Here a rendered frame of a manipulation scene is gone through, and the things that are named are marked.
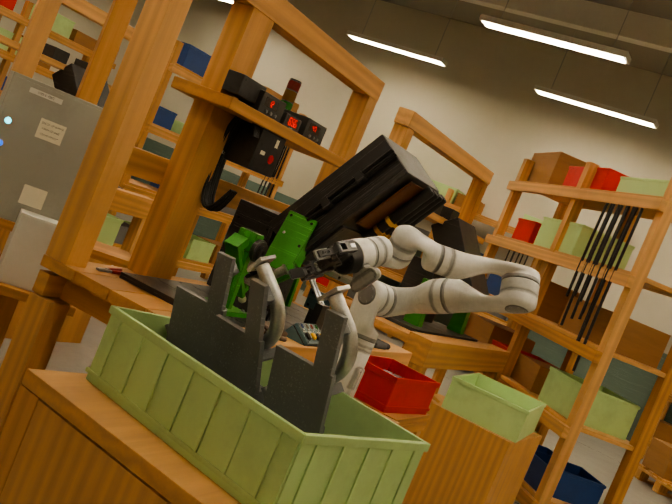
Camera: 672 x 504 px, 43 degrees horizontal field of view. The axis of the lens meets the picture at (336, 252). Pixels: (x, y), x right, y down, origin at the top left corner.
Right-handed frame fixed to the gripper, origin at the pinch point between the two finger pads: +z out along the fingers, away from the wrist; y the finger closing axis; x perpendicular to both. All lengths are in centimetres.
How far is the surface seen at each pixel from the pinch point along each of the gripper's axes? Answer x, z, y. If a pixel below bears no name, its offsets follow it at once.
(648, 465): 150, -666, -366
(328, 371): 23.9, 11.5, 7.0
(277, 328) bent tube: 11.1, 10.6, -3.1
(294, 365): 19.7, 12.4, -0.4
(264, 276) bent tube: 0.8, 11.0, -0.2
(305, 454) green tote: 36.6, 24.3, 7.4
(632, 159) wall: -181, -950, -357
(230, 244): -35, -42, -71
